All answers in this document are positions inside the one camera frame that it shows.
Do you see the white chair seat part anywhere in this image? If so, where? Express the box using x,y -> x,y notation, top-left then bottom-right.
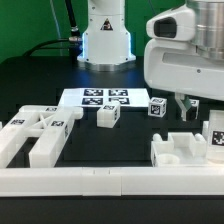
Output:
151,132 -> 207,167

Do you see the white marker base plate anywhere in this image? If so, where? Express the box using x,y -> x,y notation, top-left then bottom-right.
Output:
58,88 -> 149,107

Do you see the small white tagged cube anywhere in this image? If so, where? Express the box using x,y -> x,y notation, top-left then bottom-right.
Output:
187,99 -> 199,120
148,97 -> 167,117

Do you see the black cable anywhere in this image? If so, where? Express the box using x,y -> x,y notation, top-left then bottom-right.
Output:
21,0 -> 83,58

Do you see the white chair back frame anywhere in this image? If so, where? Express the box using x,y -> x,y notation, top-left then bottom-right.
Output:
0,105 -> 83,168

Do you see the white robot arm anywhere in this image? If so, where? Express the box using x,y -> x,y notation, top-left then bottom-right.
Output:
78,0 -> 224,111

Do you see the white front obstacle wall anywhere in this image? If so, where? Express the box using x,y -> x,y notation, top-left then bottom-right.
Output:
0,167 -> 224,197

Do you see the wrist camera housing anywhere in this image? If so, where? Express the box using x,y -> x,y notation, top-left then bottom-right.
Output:
146,5 -> 196,42

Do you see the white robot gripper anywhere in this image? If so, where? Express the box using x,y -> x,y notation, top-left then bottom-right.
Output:
144,39 -> 224,121

